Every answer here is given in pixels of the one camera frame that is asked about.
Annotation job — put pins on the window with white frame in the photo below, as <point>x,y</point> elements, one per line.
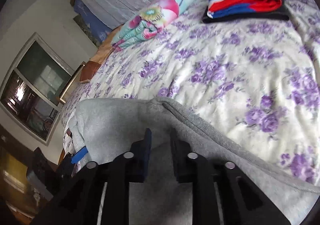
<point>31,88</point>

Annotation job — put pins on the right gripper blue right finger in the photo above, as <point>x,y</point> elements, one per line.
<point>191,167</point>

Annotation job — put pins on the folded teal floral blanket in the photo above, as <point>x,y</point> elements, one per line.
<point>148,22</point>

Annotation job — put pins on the purple floral bedspread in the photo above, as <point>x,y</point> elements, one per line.
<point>254,80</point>

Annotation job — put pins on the grey sweatpants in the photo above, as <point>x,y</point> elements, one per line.
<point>248,189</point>

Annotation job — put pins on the brown wooden board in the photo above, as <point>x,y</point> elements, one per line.
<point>89,71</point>

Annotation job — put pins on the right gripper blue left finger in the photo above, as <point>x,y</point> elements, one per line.
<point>130,167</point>

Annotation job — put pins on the folded black garment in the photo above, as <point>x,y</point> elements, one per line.
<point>281,13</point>

